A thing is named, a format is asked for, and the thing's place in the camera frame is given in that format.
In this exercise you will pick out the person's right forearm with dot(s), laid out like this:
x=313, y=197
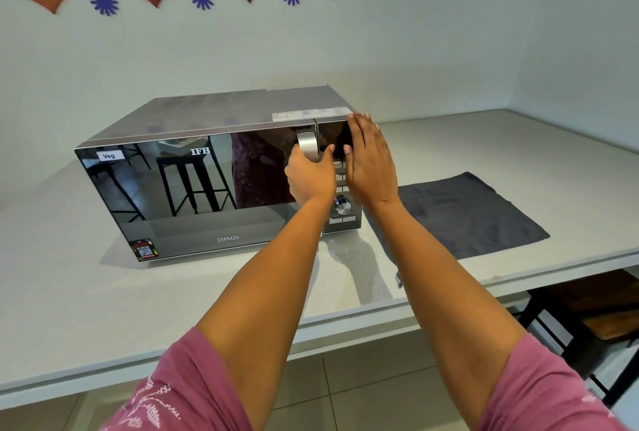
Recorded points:
x=434, y=296

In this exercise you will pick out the silver microwave oven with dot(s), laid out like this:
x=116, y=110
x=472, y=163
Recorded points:
x=199, y=111

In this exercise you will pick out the black stool with wooden seat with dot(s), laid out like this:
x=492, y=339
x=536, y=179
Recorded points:
x=604, y=306

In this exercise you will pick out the person's right thumb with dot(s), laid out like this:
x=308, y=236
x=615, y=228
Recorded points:
x=348, y=163

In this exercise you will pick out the dark grey cloth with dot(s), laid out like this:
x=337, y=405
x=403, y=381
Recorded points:
x=464, y=216

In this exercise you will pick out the person's left forearm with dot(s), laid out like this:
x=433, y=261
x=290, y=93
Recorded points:
x=269, y=286

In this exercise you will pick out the person's right hand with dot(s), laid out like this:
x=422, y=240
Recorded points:
x=369, y=171

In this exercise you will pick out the person's left thumb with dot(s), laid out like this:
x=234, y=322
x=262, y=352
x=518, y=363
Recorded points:
x=328, y=155

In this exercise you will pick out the blue flower wall decal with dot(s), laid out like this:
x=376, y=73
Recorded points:
x=104, y=1

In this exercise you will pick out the pink embroidered shirt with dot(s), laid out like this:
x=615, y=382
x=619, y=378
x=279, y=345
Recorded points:
x=189, y=385

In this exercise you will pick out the person's left hand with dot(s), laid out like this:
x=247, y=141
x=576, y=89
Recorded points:
x=309, y=178

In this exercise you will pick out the person's right little finger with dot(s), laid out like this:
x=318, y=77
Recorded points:
x=381, y=138

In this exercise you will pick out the person's right middle finger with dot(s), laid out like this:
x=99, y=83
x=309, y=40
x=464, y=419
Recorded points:
x=364, y=128

